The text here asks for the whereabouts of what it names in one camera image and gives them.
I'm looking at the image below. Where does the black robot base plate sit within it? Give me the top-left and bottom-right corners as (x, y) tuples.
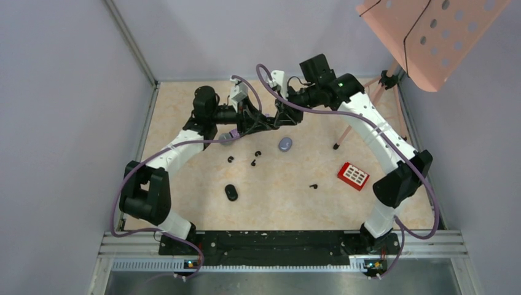
(159, 230), (400, 267)

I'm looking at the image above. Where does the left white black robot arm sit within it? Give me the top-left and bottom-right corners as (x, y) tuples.
(116, 84), (279, 254)

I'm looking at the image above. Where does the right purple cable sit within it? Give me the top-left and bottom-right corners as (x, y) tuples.
(255, 63), (441, 279)

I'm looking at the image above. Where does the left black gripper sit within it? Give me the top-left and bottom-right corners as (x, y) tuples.
(210, 95), (272, 135)

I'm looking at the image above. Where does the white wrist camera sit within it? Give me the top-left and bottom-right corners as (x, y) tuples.
(268, 70), (289, 100)
(229, 75), (249, 112)

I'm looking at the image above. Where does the aluminium frame rail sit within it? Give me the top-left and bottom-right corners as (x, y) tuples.
(88, 230), (482, 294)

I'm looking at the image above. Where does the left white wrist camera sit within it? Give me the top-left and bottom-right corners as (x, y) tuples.
(229, 75), (249, 112)

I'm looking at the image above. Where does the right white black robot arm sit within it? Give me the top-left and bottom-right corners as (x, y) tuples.
(266, 54), (433, 253)

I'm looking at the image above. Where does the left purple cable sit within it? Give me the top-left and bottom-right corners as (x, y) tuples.
(111, 74), (264, 281)

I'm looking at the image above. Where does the closed black earbud case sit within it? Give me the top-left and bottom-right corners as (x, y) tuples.
(224, 184), (238, 202)

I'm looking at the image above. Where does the purple glitter microphone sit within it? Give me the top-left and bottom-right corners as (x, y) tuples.
(218, 128), (240, 146)

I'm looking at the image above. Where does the pink music stand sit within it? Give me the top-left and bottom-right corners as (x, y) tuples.
(355, 1), (520, 148)

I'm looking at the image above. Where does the purple cable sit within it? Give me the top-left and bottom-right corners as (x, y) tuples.
(111, 74), (264, 281)
(255, 63), (441, 279)

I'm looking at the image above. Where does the red white toy block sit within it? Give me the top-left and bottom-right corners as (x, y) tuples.
(337, 162), (370, 191)

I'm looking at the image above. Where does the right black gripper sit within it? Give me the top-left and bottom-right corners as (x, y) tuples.
(274, 84), (319, 126)

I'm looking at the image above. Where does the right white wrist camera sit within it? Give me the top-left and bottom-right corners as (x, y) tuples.
(268, 70), (289, 100)

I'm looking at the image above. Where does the lavender earbud charging case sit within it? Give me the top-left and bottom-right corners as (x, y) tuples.
(278, 137), (293, 152)

